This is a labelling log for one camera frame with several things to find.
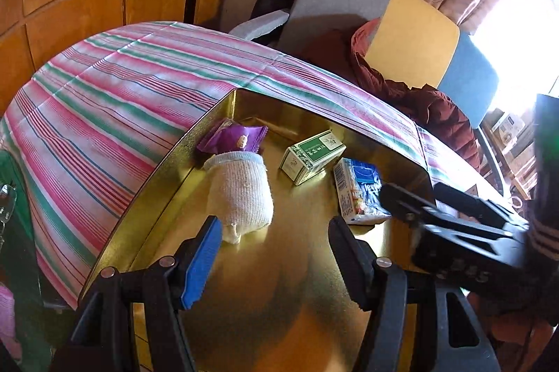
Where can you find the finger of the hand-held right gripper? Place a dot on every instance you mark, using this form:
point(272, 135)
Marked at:
point(471, 201)
point(410, 201)

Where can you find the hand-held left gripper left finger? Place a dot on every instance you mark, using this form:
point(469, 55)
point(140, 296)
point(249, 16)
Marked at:
point(201, 262)

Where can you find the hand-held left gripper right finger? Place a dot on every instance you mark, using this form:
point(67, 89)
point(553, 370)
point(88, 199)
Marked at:
point(349, 262)

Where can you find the blue tissue packet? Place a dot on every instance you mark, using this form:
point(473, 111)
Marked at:
point(356, 184)

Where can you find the gold metal tray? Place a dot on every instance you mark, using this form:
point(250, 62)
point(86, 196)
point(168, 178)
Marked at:
point(284, 302)

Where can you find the white ribbed sock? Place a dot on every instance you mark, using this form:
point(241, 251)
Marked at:
point(240, 193)

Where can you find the cardboard box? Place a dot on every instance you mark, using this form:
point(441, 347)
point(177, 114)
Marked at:
point(509, 127)

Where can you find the maroon jacket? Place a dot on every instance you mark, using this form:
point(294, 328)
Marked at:
point(432, 114)

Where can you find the green and white box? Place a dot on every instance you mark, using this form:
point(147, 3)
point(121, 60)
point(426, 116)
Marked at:
point(312, 155)

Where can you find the purple snack packet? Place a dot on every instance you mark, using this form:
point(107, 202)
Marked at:
point(231, 138)

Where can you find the grey yellow blue sofa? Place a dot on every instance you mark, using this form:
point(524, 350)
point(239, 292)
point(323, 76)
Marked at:
point(410, 35)

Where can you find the green cloth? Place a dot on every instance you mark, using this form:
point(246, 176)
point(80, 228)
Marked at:
point(17, 267)

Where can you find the window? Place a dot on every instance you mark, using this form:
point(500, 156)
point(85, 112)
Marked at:
point(519, 22)

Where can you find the striped tablecloth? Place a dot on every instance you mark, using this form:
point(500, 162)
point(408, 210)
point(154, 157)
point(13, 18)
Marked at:
point(109, 92)

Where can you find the pink cloth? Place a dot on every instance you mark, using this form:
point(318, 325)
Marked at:
point(8, 319)

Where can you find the metal chair frame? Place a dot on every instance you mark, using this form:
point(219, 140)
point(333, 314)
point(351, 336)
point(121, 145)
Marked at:
point(491, 162)

